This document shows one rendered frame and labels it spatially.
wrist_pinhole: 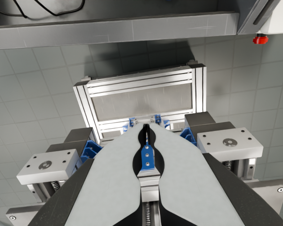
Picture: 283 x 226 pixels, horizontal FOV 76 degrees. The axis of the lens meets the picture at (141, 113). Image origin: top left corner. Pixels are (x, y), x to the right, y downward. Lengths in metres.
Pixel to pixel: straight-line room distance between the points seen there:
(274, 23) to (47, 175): 0.60
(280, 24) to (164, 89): 0.87
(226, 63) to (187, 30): 1.12
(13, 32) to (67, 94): 1.13
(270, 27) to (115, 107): 1.02
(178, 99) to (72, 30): 0.96
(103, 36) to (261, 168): 2.04
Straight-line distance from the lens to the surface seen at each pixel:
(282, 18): 0.44
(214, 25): 0.42
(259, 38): 0.62
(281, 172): 2.38
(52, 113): 1.68
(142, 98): 1.23
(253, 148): 0.52
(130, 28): 0.39
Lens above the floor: 1.34
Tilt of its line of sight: 63 degrees down
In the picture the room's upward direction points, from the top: 179 degrees clockwise
